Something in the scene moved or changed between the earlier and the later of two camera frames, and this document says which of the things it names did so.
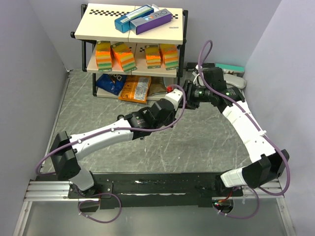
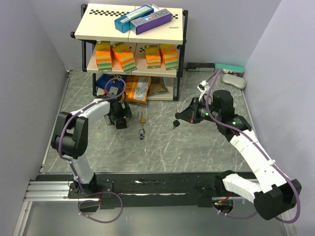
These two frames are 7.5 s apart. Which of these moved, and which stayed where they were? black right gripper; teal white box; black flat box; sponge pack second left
Moved: black right gripper
Stayed: black flat box; teal white box; sponge pack second left
